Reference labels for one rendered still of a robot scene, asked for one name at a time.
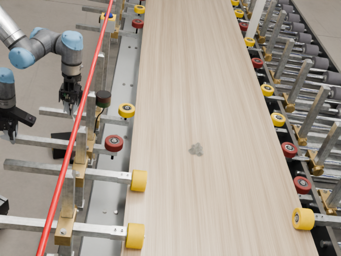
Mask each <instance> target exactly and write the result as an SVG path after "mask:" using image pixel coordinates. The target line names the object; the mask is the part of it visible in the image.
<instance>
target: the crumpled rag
mask: <svg viewBox="0 0 341 256"><path fill-rule="evenodd" d="M191 146H192V147H191V148H190V149H189V150H188V152H190V154H191V155H194V154H197V156H201V155H203V153H204V151H203V150H202V149H203V147H202V146H201V145H200V143H198V142H197V143H196V144H193V145H191Z"/></svg>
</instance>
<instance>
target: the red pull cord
mask: <svg viewBox="0 0 341 256"><path fill-rule="evenodd" d="M112 3H113V0H110V2H109V6H108V9H107V13H106V16H105V20H104V23H103V26H102V29H101V33H100V36H99V39H98V43H97V47H96V50H95V54H94V57H93V61H92V64H91V67H90V71H89V74H88V78H87V81H86V85H85V88H84V91H83V95H82V98H81V102H80V105H79V109H78V113H77V116H76V119H75V123H74V126H73V130H72V133H71V137H70V140H69V143H68V146H67V150H66V153H65V156H64V160H63V163H62V167H61V170H60V174H59V177H58V181H57V184H56V188H55V191H54V195H53V198H52V202H51V205H50V208H49V212H48V215H47V219H46V222H45V226H44V229H43V233H42V236H41V239H40V243H39V246H38V250H37V254H36V256H44V252H45V248H46V245H47V241H48V237H49V234H50V230H51V226H52V223H53V219H54V215H55V211H56V208H57V204H58V200H59V197H60V193H61V189H62V186H63V182H64V178H65V175H66V171H67V167H68V165H69V161H70V157H71V154H72V150H73V146H74V142H75V139H76V135H77V131H78V128H79V124H80V120H81V117H82V113H83V109H84V106H85V102H86V98H87V95H88V91H89V87H90V83H91V80H92V76H93V72H94V69H95V65H96V61H97V58H98V54H99V50H100V47H101V43H102V40H103V37H104V33H105V29H106V26H107V22H108V18H109V14H110V11H111V7H112Z"/></svg>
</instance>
